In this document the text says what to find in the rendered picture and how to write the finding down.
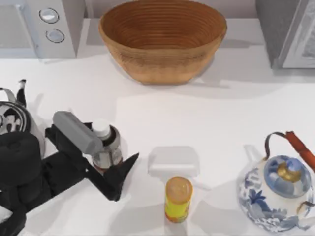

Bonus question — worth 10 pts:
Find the small microwave knob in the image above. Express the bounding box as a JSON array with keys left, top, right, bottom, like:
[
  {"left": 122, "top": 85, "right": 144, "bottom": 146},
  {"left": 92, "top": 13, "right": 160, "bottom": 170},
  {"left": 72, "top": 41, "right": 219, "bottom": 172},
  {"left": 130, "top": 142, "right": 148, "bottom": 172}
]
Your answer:
[{"left": 45, "top": 28, "right": 66, "bottom": 44}]

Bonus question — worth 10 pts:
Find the yellow bottle with orange lid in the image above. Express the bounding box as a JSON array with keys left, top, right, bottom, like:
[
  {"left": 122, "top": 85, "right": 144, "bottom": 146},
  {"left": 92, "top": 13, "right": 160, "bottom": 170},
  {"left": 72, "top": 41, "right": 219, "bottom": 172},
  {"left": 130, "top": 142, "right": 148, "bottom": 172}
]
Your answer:
[{"left": 164, "top": 176, "right": 194, "bottom": 224}]

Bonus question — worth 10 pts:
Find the large microwave knob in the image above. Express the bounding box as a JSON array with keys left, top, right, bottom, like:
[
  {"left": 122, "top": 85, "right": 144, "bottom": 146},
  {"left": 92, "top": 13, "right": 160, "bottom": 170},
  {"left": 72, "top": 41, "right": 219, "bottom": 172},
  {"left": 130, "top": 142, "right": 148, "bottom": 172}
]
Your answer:
[{"left": 38, "top": 7, "right": 61, "bottom": 24}]

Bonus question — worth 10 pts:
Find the pale microwave oven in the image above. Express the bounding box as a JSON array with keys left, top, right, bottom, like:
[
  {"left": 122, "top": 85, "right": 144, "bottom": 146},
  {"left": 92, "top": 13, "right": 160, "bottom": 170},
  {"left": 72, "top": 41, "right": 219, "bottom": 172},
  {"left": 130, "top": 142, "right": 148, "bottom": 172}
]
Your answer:
[{"left": 0, "top": 0, "right": 86, "bottom": 59}]

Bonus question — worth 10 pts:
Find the black and white teapot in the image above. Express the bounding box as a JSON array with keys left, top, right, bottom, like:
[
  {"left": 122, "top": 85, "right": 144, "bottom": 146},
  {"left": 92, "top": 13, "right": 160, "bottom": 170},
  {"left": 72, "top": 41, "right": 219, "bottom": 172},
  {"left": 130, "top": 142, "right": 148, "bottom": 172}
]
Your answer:
[{"left": 0, "top": 79, "right": 48, "bottom": 160}]

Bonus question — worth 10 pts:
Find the blue and white teapot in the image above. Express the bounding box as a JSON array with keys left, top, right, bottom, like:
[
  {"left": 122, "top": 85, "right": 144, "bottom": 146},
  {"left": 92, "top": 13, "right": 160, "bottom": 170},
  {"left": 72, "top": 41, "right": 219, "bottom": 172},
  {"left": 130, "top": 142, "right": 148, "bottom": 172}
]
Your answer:
[{"left": 236, "top": 130, "right": 315, "bottom": 233}]

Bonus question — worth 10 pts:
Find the brown woven basket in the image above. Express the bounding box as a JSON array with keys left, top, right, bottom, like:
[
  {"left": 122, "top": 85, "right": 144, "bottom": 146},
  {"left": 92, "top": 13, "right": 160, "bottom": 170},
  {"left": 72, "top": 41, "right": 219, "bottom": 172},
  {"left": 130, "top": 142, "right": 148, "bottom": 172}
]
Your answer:
[{"left": 98, "top": 0, "right": 228, "bottom": 86}]

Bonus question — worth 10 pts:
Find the clear bottle with white cap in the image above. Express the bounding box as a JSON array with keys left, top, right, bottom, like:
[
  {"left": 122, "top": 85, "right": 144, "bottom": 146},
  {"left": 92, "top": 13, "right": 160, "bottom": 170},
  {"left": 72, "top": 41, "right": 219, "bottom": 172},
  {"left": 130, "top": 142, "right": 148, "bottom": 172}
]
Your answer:
[{"left": 91, "top": 118, "right": 124, "bottom": 173}]

